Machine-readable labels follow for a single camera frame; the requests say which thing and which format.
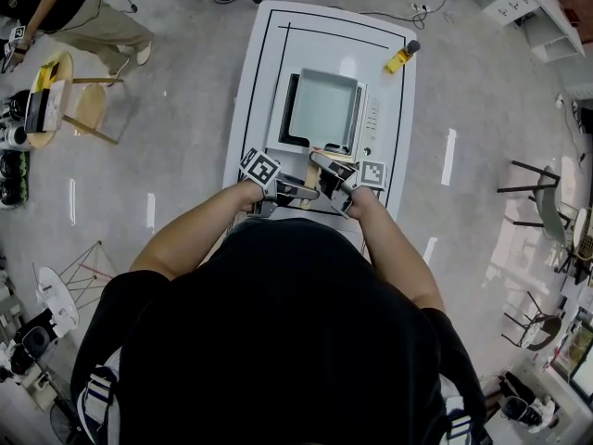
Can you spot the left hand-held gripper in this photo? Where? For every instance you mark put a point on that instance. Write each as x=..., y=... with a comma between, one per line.
x=260, y=168

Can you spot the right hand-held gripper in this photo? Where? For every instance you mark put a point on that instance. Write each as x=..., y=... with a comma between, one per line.
x=373, y=175

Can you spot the white portable gas stove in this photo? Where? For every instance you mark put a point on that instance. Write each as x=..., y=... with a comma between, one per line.
x=373, y=118

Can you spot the person's left forearm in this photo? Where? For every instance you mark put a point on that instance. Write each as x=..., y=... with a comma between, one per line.
x=199, y=234

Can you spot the person's right forearm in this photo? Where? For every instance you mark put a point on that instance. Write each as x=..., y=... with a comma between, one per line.
x=394, y=253

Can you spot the yellow oil bottle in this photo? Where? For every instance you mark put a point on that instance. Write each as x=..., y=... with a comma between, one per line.
x=398, y=60

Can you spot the white table with black lines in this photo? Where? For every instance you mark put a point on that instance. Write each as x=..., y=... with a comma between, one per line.
x=324, y=40

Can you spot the person's black shirt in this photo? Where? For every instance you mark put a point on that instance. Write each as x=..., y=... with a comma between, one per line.
x=278, y=341

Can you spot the white power strip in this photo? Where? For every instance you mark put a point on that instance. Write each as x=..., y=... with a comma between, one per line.
x=421, y=7

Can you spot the grey chair black legs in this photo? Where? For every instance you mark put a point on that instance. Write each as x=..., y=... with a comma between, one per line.
x=551, y=207

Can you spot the wooden stool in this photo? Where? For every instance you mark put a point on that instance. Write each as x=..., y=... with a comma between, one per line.
x=90, y=105

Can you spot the white drawer cabinet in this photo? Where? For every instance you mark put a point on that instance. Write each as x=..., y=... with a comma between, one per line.
x=509, y=3

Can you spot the patterned board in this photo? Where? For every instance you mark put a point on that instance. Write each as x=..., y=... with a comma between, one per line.
x=59, y=105

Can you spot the round wooden table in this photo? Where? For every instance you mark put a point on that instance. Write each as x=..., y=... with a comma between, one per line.
x=44, y=139

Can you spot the white mesh chair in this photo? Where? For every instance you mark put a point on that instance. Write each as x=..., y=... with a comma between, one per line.
x=584, y=230

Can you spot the white open shelf unit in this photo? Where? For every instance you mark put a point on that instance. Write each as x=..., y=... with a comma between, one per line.
x=553, y=35

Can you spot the small white round table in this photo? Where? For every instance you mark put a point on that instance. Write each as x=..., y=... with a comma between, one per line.
x=55, y=295

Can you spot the black box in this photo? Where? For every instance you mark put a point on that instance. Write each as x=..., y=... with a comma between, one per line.
x=37, y=114

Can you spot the yellow box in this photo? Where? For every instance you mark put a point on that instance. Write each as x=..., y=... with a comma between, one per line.
x=48, y=74

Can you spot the black frame chair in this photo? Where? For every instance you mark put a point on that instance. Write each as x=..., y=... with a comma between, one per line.
x=542, y=329

